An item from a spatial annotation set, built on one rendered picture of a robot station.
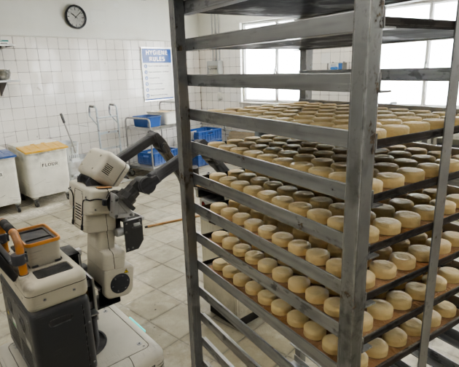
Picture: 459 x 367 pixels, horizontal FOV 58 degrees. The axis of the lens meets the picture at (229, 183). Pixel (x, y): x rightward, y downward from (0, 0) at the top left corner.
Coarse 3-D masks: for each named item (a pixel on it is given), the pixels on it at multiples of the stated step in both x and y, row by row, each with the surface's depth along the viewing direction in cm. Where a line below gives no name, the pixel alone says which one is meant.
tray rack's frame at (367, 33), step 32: (384, 0) 57; (352, 64) 60; (352, 96) 61; (448, 96) 72; (352, 128) 62; (448, 128) 74; (352, 160) 63; (448, 160) 76; (352, 192) 64; (352, 224) 66; (352, 256) 67; (352, 288) 68; (352, 320) 69; (352, 352) 71
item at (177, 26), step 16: (176, 0) 104; (176, 16) 105; (176, 32) 106; (176, 48) 106; (176, 64) 108; (176, 80) 109; (176, 96) 111; (176, 112) 112; (176, 128) 114; (192, 176) 117; (192, 192) 118; (192, 208) 119; (192, 224) 120; (192, 240) 122; (192, 256) 123; (192, 272) 124; (192, 288) 125; (192, 304) 127; (192, 320) 128; (192, 336) 130; (192, 352) 132
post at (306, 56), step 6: (300, 54) 132; (306, 54) 130; (312, 54) 131; (300, 60) 133; (306, 60) 131; (312, 60) 132; (300, 66) 133; (306, 66) 131; (312, 66) 132; (300, 90) 135; (306, 90) 133; (300, 96) 135; (306, 96) 134; (300, 354) 160
